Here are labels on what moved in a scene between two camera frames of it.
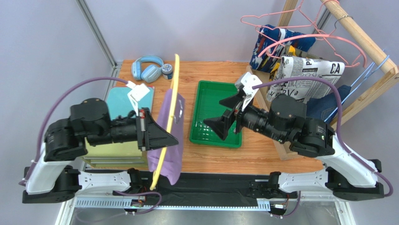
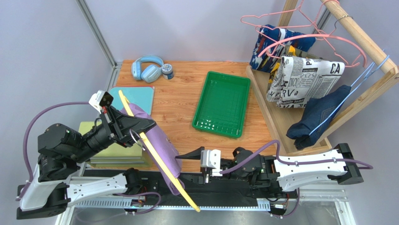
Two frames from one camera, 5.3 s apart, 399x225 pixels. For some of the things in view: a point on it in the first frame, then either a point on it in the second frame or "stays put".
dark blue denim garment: (326, 108) stays put
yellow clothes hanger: (173, 95) → (159, 160)
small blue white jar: (167, 71) stays put
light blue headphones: (148, 68) stays put
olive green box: (116, 154) stays put
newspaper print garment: (295, 66) stays put
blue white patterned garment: (270, 42) stays put
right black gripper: (232, 116) → (201, 168)
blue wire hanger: (383, 61) stays put
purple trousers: (171, 167) → (175, 189)
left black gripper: (151, 135) → (125, 128)
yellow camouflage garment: (289, 50) stays put
